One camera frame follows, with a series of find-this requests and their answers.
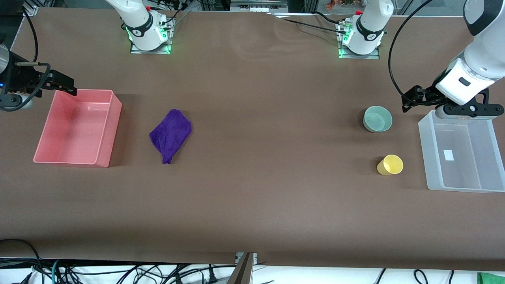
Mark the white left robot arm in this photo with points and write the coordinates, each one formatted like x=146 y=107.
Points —
x=483 y=39

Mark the green bowl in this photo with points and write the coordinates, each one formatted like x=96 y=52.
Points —
x=378 y=119

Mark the pink plastic bin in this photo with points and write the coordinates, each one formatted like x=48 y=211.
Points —
x=75 y=130

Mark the metal post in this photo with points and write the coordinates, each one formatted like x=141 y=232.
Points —
x=242 y=272

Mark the clear plastic bin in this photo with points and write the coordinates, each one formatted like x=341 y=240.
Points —
x=461 y=157

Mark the white power strip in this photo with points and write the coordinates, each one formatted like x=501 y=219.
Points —
x=258 y=5

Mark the green object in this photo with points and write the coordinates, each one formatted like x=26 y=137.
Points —
x=491 y=278

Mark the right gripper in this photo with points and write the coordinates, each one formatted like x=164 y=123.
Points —
x=20 y=77

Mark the orange object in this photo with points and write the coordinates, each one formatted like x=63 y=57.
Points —
x=339 y=4

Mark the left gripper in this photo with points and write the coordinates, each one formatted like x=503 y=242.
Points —
x=428 y=96

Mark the yellow plastic cup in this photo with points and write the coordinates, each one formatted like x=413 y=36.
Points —
x=390 y=165

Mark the purple cloth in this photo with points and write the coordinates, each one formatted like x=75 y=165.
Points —
x=171 y=132

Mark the white label sticker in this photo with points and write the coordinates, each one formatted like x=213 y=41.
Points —
x=448 y=155

